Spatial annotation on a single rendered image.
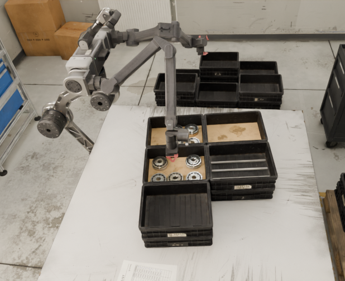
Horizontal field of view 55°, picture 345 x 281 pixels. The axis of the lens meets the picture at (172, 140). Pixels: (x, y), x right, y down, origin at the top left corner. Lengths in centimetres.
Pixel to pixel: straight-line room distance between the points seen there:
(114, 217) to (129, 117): 94
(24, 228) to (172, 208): 165
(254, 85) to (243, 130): 106
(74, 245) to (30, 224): 116
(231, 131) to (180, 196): 65
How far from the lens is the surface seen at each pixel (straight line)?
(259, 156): 225
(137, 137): 259
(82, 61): 198
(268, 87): 339
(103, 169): 244
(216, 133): 237
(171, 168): 217
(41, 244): 312
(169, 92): 177
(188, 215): 196
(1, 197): 361
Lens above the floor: 250
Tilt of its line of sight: 45 degrees down
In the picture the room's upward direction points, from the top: 7 degrees counter-clockwise
